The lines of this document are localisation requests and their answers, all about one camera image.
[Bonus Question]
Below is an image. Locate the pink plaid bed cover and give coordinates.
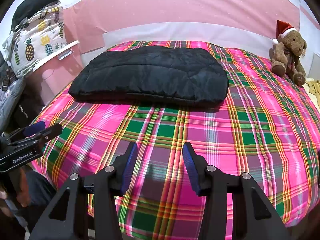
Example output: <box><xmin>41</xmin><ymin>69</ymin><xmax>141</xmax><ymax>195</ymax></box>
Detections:
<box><xmin>33</xmin><ymin>41</ymin><xmax>319</xmax><ymax>239</ymax></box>

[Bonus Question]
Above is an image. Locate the brown teddy bear santa hat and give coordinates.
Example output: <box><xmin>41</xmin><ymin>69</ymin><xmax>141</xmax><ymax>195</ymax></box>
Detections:
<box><xmin>271</xmin><ymin>20</ymin><xmax>307</xmax><ymax>87</ymax></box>

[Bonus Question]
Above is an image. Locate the pink headboard cloth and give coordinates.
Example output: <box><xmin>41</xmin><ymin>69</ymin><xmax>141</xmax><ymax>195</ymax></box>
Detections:
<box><xmin>64</xmin><ymin>0</ymin><xmax>300</xmax><ymax>53</ymax></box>

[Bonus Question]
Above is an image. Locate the yellow crumpled cloth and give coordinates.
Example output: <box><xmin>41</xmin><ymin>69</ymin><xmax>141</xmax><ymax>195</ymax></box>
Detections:
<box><xmin>305</xmin><ymin>78</ymin><xmax>319</xmax><ymax>109</ymax></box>

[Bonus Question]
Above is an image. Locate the pink bedside cabinet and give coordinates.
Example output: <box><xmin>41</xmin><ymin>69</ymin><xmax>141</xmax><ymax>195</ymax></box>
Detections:
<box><xmin>26</xmin><ymin>40</ymin><xmax>83</xmax><ymax>105</ymax></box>

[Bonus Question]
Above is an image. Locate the black puffer jacket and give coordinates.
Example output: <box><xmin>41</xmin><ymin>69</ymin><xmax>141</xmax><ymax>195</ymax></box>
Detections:
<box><xmin>69</xmin><ymin>46</ymin><xmax>229</xmax><ymax>109</ymax></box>

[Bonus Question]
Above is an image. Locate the black cap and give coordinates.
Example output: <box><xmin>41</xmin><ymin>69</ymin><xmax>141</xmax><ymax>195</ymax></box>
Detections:
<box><xmin>11</xmin><ymin>0</ymin><xmax>59</xmax><ymax>31</ymax></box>

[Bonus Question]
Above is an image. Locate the pineapple print cloth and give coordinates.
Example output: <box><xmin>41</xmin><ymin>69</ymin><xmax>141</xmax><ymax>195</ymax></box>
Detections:
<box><xmin>3</xmin><ymin>2</ymin><xmax>67</xmax><ymax>78</ymax></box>

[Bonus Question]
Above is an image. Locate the person's left hand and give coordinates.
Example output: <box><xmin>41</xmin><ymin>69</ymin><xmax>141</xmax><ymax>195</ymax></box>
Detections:
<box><xmin>1</xmin><ymin>167</ymin><xmax>31</xmax><ymax>218</ymax></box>

